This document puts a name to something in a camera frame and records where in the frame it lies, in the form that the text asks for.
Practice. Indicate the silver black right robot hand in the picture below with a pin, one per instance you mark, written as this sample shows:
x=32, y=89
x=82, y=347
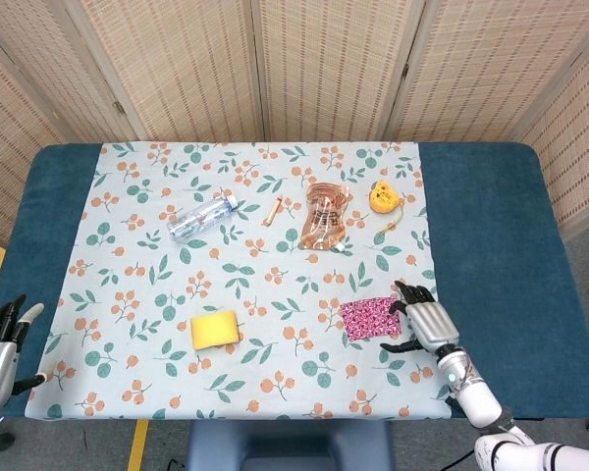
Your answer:
x=432, y=326

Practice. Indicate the magenta patterned cloth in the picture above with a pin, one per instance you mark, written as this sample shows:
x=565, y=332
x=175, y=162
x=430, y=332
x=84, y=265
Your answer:
x=368, y=319

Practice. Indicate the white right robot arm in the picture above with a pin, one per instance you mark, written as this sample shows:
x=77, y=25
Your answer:
x=476, y=397

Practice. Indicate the teal blue table cover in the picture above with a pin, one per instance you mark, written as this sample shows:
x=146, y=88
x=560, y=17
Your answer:
x=496, y=245

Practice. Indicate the yellow tape measure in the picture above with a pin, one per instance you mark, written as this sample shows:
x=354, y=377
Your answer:
x=384, y=198

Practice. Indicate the brown spouted refill pouch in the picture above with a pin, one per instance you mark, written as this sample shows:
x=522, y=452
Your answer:
x=324, y=216

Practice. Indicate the floral print tablecloth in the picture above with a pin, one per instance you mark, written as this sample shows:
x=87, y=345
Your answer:
x=275, y=343

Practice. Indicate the small wooden stick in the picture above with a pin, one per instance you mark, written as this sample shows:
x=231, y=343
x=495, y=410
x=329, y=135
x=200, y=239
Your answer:
x=273, y=212

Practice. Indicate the woven bamboo screen panel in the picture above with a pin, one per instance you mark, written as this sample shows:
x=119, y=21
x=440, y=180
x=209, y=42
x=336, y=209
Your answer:
x=44, y=64
x=579, y=147
x=10, y=162
x=334, y=68
x=186, y=68
x=496, y=68

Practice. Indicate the yellow sponge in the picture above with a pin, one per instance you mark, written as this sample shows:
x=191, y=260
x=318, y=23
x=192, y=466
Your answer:
x=215, y=329

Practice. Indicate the blue grey robot torso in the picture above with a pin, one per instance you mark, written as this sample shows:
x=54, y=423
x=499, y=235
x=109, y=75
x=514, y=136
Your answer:
x=216, y=446

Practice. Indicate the clear plastic water bottle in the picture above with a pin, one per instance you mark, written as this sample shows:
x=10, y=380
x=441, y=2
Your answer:
x=198, y=218

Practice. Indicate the metal screen hinge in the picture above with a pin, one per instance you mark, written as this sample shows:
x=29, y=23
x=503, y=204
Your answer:
x=406, y=69
x=120, y=107

